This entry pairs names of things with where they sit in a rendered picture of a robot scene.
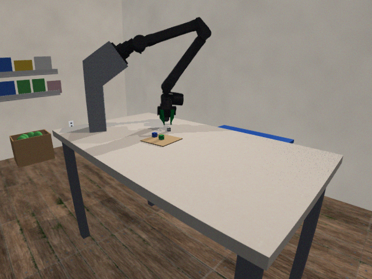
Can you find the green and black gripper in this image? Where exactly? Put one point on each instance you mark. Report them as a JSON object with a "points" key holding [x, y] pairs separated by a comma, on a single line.
{"points": [[166, 110]]}

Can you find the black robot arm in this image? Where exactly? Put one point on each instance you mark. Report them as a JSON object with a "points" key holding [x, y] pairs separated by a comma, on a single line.
{"points": [[139, 43]]}

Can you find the tan flat mat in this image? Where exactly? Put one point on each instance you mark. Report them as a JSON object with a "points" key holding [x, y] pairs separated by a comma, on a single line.
{"points": [[168, 139]]}

